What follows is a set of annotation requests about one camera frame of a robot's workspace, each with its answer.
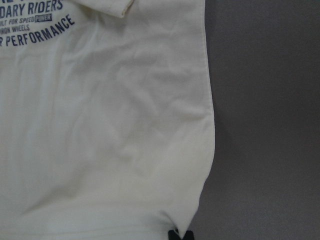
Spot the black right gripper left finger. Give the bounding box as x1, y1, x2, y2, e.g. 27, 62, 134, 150
168, 228, 180, 240

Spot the cream long-sleeve printed shirt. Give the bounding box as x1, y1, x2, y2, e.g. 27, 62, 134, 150
0, 0, 215, 240

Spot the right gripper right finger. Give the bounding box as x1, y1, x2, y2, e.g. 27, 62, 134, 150
182, 230, 194, 240

